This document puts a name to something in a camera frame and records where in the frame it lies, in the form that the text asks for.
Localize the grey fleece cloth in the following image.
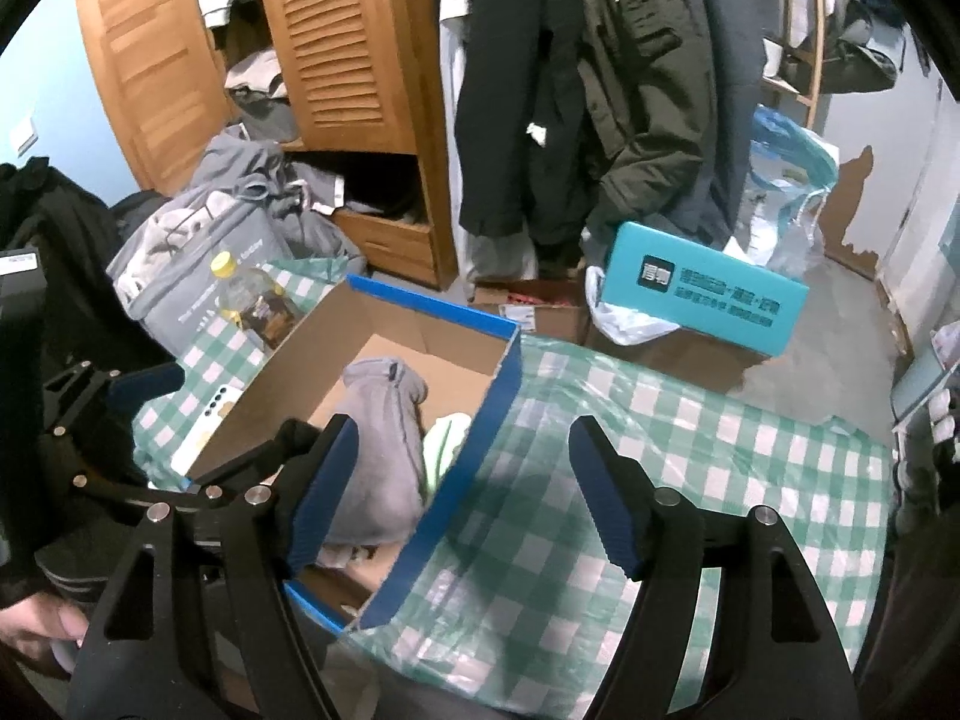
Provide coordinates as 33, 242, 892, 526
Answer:
325, 358, 428, 546

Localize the light green foam sheet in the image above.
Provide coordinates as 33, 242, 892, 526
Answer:
421, 413, 472, 502

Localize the person left hand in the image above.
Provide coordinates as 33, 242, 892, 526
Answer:
0, 592, 88, 663

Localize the grey tote bag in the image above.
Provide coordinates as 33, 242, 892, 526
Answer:
107, 190, 291, 356

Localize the green white checkered tablecloth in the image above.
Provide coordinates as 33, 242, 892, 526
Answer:
133, 277, 892, 718

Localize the oil bottle yellow cap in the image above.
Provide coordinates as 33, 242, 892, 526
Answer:
210, 250, 302, 351

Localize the white plastic bag under lid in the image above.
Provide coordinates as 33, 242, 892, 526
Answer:
584, 265, 679, 346

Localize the open cardboard box blue rim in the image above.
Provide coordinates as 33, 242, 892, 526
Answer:
171, 277, 523, 635

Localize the brown cardboard box on floor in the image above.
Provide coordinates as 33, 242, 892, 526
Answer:
470, 280, 765, 394

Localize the teal shoe box lid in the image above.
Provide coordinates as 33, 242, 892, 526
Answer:
601, 223, 809, 356

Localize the grey clothes pile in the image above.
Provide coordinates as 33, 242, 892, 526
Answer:
187, 124, 368, 273

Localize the shoe rack with shoes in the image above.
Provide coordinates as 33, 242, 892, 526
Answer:
892, 322, 958, 535

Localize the black hanging jacket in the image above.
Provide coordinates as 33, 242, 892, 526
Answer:
454, 0, 592, 247

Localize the blue plastic bag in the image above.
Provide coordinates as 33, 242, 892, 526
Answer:
737, 104, 839, 281

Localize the wooden louvered wardrobe door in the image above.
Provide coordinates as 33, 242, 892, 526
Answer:
263, 0, 439, 154

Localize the dark olive hanging jacket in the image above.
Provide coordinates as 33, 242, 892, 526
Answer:
578, 0, 765, 249

